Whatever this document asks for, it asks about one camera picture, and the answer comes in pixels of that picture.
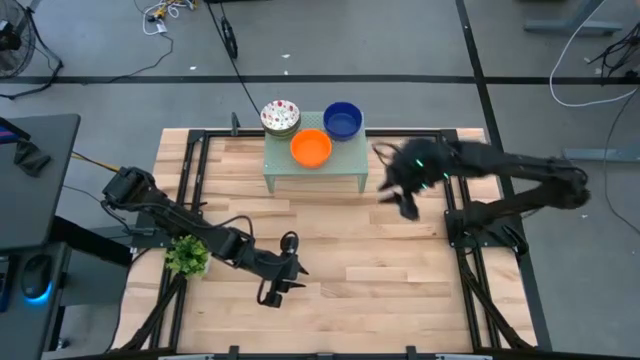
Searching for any white table in background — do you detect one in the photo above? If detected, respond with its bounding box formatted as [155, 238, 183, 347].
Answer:
[262, 110, 370, 195]

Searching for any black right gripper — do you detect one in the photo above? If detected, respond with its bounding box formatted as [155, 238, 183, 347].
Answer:
[377, 138, 451, 222]

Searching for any black floor fan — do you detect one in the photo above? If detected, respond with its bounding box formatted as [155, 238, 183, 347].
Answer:
[0, 0, 64, 99]

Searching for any white floral patterned bowl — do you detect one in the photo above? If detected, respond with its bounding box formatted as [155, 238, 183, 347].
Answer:
[259, 99, 302, 132]

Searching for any black cable bundle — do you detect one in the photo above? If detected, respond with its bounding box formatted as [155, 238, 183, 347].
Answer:
[588, 23, 640, 81]

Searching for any long black floor cable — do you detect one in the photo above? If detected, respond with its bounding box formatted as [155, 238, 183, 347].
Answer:
[205, 0, 262, 117]

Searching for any grey table foot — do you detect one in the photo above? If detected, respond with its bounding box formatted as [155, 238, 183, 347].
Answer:
[523, 0, 624, 36]
[562, 144, 640, 164]

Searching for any blue plastic mini bowl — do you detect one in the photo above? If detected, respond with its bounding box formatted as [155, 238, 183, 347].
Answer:
[322, 101, 364, 142]

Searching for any green mini bowl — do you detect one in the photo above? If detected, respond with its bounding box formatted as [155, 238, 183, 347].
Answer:
[261, 118, 303, 139]
[264, 128, 301, 142]

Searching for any yellow floor cable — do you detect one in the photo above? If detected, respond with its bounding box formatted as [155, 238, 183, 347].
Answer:
[71, 151, 122, 174]

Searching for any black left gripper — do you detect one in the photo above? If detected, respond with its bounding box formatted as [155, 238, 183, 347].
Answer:
[249, 247, 310, 296]

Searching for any white cable bundle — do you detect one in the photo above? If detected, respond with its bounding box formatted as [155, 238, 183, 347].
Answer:
[142, 0, 196, 36]

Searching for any black folded pouch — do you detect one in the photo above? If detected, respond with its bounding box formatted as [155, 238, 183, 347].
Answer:
[13, 139, 51, 177]

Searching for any black desk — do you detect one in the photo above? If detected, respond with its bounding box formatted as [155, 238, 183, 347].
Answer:
[0, 113, 81, 254]

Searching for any black computer mouse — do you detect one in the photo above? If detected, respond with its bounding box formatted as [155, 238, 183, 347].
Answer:
[19, 254, 54, 302]

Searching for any black aluminium table frame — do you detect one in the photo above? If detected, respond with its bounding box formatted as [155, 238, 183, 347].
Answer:
[112, 127, 551, 360]

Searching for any long white floor cable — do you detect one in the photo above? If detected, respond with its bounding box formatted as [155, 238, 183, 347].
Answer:
[548, 0, 640, 108]

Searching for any orange plastic mini bowl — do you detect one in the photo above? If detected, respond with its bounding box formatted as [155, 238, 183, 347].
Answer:
[290, 128, 334, 170]

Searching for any small green potted plant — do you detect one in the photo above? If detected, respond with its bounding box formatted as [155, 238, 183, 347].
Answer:
[164, 234, 211, 279]

